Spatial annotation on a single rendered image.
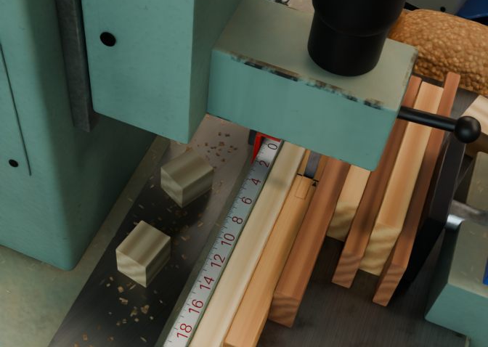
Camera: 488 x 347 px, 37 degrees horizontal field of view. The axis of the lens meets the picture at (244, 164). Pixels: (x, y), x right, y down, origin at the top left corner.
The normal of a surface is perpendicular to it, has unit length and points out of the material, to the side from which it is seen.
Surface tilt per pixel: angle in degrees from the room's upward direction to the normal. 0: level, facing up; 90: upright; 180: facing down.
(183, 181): 0
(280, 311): 90
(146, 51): 90
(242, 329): 0
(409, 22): 28
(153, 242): 0
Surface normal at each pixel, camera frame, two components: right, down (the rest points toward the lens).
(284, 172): 0.09, -0.61
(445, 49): -0.20, 0.01
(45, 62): 0.93, 0.33
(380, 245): -0.36, 0.72
